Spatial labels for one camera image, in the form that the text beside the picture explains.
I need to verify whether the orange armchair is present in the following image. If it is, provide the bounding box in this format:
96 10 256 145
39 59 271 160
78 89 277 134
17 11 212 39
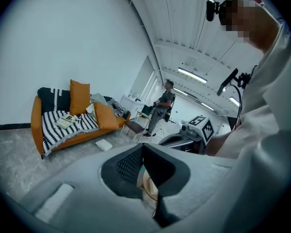
30 87 131 160

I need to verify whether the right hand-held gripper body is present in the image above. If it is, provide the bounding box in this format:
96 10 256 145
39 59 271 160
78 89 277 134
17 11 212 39
178 115 214 155

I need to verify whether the wooden chair with dark seat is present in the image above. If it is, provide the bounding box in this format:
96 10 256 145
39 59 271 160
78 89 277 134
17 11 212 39
118 104 152 144

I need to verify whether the person's right forearm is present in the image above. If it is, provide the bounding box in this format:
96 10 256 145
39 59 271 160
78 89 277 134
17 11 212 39
205 130 233 157

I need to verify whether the orange cushion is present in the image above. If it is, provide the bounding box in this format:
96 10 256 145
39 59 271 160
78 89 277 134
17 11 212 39
94 102 120 131
69 79 91 116

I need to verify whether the black chest mount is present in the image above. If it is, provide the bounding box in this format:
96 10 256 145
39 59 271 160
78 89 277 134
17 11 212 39
234 72 251 89

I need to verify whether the grey-green cloth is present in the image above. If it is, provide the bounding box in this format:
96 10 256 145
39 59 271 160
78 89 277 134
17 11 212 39
90 93 109 106

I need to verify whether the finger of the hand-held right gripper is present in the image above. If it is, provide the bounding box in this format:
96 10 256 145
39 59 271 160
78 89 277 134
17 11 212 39
166 141 194 153
159 132 185 145

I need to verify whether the white table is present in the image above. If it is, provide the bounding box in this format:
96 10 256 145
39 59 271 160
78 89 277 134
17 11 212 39
122 94 146 111

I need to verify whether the black and white striped blanket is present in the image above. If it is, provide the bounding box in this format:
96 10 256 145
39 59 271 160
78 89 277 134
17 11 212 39
37 87 99 157

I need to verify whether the person's beige shirt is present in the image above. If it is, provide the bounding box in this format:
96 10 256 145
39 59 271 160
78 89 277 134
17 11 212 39
208 16 291 233

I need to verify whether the pile of grey clothes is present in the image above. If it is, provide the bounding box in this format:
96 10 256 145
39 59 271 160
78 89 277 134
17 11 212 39
106 100 127 117

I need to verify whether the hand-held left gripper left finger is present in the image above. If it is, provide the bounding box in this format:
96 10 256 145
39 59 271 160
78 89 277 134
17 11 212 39
26 142 145 201

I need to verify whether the black cable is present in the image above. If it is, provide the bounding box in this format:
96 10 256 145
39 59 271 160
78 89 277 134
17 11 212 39
229 83 243 131

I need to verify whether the pale yellow paperback book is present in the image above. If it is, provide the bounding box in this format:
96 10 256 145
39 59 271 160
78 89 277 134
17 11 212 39
56 115 79 128

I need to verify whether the person's head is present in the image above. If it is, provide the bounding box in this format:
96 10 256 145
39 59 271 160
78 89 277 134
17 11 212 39
219 0 281 55

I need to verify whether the black head camera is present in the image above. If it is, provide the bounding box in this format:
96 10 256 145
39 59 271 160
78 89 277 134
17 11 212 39
206 0 221 22

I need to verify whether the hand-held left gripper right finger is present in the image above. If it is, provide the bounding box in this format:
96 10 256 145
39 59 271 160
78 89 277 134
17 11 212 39
142 142 236 228

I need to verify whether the black chest screen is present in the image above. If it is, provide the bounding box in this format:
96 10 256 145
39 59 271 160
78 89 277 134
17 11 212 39
216 68 239 97

